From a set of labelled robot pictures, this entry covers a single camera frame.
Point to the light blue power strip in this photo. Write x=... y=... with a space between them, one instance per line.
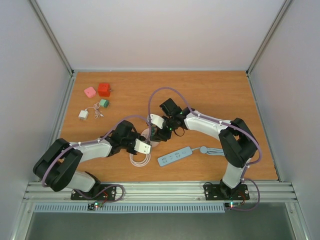
x=174 y=156

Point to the green small plug charger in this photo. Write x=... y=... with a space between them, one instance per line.
x=104 y=103

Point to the dark green patterned cube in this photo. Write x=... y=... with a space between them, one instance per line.
x=152 y=132

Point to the aluminium front rail frame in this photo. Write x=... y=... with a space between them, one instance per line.
x=169 y=192

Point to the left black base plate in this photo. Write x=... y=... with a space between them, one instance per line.
x=99 y=192

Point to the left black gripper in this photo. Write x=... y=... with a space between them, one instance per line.
x=134 y=133

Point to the red cube plug adapter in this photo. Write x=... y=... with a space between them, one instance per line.
x=104 y=89

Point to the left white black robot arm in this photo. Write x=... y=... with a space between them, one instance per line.
x=57 y=168

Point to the white USB wall charger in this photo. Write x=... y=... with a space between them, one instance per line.
x=83 y=115

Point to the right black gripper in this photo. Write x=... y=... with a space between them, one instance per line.
x=164 y=135

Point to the blue slotted cable duct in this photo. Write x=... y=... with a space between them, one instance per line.
x=131 y=208

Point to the small circuit board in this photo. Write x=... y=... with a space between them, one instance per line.
x=232 y=204
x=94 y=206

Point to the left small circuit board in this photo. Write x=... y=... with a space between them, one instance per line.
x=94 y=206

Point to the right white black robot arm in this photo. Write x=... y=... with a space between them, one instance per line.
x=238 y=143

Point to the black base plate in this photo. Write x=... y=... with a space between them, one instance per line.
x=99 y=192
x=212 y=192

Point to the pink round socket hub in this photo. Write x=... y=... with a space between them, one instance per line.
x=145 y=134

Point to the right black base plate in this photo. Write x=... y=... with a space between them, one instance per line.
x=212 y=192

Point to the right small circuit board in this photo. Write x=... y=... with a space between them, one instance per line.
x=232 y=204

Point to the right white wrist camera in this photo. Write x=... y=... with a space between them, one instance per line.
x=156 y=120

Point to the pink cube plug adapter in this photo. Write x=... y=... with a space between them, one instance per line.
x=90 y=92

